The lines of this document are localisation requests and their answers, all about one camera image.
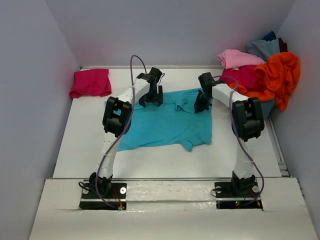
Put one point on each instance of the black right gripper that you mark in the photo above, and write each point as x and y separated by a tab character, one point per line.
200	106

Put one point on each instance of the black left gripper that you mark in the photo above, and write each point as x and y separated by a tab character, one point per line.
157	98

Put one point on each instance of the turquoise t-shirt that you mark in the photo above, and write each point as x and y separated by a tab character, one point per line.
173	122

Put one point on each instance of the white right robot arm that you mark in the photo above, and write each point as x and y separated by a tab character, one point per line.
247	123

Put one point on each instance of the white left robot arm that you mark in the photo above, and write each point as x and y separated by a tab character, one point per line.
116	122

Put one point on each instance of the magenta t-shirt in pile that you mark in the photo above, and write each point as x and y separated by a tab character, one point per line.
244	75

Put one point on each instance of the pink t-shirt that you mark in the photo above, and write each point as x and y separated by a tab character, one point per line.
233	59

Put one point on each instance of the folded magenta t-shirt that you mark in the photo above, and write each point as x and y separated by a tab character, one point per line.
91	82

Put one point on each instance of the slate blue t-shirt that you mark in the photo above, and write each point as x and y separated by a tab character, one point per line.
266	107

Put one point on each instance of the orange t-shirt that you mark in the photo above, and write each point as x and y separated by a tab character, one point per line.
277	79

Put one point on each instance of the grey-blue t-shirt at back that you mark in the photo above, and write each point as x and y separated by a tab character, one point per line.
263	49

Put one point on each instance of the dark blue t-shirt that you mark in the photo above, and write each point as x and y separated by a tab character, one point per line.
270	37

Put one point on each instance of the maroon t-shirt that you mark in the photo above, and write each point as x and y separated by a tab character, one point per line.
283	47

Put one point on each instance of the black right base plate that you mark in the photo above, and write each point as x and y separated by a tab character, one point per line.
228	199

